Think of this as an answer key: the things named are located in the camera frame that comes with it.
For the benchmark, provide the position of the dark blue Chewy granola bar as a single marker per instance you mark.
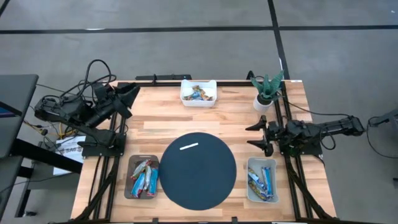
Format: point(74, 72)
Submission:
point(255, 179)
point(256, 191)
point(267, 182)

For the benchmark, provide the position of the black desk leg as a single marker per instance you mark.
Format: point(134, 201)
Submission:
point(46, 155)

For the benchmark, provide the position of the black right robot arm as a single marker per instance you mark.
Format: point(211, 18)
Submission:
point(335, 124)

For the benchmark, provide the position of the white plastic bin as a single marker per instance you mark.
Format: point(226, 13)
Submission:
point(199, 104)

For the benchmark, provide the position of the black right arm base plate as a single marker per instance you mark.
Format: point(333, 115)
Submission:
point(314, 152)

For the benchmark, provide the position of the dark gray translucent bin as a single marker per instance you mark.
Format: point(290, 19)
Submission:
point(127, 193)

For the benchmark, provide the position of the long black frame rail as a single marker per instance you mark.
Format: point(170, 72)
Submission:
point(168, 84)
point(192, 222)

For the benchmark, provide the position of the gray desk top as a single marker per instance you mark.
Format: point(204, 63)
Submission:
point(15, 93)

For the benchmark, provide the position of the black clamp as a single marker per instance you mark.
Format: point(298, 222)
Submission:
point(155, 221)
point(234, 220)
point(154, 81)
point(249, 74)

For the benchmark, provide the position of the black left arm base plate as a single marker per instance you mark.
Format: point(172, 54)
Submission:
point(93, 151)

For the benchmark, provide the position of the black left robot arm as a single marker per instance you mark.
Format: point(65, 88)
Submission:
point(62, 110)

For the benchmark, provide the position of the green artificial plant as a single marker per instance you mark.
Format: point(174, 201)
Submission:
point(267, 85)

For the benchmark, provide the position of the white paper sheet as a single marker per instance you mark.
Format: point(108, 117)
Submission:
point(70, 146)

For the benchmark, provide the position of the white plant pot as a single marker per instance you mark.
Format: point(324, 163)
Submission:
point(260, 107)

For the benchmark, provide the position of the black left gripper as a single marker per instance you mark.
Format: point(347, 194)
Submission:
point(104, 109)

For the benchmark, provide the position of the light gray plastic bin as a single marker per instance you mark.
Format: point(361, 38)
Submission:
point(273, 161)

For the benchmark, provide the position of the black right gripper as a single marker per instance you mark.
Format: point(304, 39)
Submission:
point(281, 137)

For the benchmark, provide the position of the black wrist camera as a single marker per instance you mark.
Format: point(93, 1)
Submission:
point(273, 129)
point(100, 91)

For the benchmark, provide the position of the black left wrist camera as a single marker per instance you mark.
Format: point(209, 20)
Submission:
point(100, 91)

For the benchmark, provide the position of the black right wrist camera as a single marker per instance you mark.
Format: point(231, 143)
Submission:
point(273, 129)

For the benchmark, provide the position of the round dark blue woven mat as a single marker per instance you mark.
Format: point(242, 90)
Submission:
point(197, 174)

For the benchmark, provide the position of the black power strip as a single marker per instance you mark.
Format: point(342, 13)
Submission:
point(168, 77)

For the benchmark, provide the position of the white label strip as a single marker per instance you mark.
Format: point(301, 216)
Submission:
point(189, 146)

